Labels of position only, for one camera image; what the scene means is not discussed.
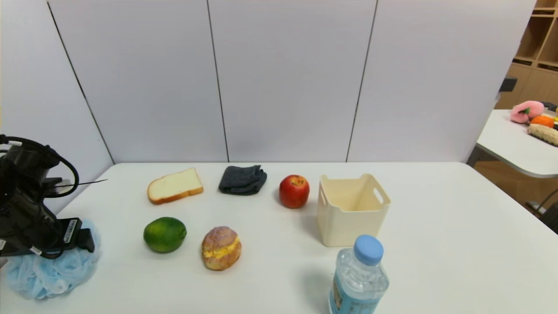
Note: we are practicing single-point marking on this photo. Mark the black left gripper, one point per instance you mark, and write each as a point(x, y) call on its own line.
point(71, 231)

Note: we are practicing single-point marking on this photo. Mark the light blue mesh bath loofah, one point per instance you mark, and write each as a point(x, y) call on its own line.
point(43, 274)

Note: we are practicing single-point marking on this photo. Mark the cream white plastic box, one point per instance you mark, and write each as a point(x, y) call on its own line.
point(348, 218)

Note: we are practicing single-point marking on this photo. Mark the green lime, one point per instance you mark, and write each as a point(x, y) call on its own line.
point(165, 234)

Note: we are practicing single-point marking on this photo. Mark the white bread slice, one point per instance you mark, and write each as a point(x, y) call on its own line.
point(174, 186)

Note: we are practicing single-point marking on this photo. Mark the cream puff pastry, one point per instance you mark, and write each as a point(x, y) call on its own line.
point(221, 248)

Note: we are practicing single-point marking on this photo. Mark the folded dark grey cloth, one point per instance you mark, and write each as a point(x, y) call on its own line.
point(242, 179)

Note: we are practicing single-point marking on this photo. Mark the red apple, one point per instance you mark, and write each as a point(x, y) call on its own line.
point(294, 192)

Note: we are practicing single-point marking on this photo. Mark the water bottle with blue cap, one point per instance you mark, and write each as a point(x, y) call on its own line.
point(359, 279)

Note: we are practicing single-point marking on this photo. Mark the white side table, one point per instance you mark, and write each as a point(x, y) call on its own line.
point(510, 144)

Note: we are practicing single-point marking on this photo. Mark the pink plush peach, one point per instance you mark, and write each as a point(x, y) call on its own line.
point(526, 111)

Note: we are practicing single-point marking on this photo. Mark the dark chair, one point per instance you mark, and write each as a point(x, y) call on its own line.
point(550, 216)

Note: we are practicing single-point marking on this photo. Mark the orange fruit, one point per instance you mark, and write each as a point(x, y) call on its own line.
point(542, 121)

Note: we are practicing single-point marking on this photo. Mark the wooden shelf unit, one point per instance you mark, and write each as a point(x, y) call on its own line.
point(536, 56)

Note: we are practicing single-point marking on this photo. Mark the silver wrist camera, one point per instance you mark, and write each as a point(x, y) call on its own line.
point(54, 184)

